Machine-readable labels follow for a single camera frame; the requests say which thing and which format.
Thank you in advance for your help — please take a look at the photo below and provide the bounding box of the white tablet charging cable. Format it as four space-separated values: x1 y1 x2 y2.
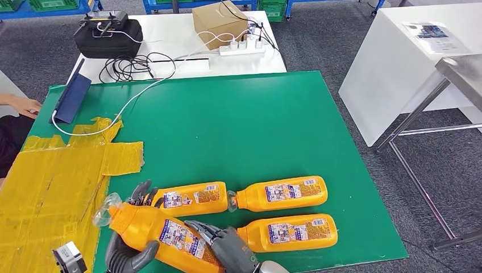
51 29 260 137

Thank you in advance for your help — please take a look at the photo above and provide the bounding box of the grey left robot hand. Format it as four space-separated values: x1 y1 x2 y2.
105 180 164 273

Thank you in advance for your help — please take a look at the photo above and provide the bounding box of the yellow taped cardboard sheet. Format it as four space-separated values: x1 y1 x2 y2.
0 117 146 273

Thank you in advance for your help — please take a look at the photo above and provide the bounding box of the person's left hand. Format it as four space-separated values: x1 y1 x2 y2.
7 94 43 120

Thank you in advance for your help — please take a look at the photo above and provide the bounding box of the brown cardboard box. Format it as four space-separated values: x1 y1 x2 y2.
192 1 250 51

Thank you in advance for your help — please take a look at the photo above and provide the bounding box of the white flat box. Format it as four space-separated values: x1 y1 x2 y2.
148 57 210 76

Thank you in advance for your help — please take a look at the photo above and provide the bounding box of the white table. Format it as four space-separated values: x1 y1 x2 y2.
70 10 288 84

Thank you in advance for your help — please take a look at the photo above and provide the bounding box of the stainless steel table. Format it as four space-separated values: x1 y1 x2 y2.
375 53 482 251

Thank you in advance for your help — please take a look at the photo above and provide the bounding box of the green table mat board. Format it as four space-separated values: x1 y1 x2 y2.
23 71 410 273

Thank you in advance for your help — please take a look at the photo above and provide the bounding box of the coiled black cable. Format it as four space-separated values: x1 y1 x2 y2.
99 52 177 84

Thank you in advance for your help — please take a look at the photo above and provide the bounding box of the black power cable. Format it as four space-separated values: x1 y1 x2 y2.
222 0 287 71

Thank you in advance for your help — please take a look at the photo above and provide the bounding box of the black carrying case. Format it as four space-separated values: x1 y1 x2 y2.
74 18 144 59

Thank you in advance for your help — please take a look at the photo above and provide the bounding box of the person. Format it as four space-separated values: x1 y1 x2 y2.
0 114 35 180

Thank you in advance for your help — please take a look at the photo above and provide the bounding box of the blue shelf rack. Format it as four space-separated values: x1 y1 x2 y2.
285 0 387 22
143 0 259 15
0 0 104 22

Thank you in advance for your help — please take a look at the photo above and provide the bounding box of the printed paper sheet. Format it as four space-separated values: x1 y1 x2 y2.
402 22 471 54

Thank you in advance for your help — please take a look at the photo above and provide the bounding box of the black remote controller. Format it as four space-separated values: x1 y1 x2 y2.
73 10 130 38

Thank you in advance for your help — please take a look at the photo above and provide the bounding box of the white power strip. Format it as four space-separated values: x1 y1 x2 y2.
219 43 267 56

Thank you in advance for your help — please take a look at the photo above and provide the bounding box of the orange Tide detergent bottle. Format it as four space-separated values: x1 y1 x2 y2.
92 193 227 273
236 214 339 253
227 175 329 213
150 181 229 217

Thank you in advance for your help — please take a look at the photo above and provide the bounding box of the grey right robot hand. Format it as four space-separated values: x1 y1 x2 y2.
184 220 260 273

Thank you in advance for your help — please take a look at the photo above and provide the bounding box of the green plastic crate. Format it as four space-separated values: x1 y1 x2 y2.
259 0 288 23
0 0 25 12
29 0 81 12

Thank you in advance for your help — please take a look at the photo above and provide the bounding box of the white cabinet desk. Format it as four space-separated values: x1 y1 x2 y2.
338 3 482 148

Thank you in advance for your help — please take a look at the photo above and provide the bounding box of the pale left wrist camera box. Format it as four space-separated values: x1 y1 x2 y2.
52 241 88 273

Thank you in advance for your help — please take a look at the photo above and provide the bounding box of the white controller cable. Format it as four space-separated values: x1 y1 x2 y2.
97 22 164 44

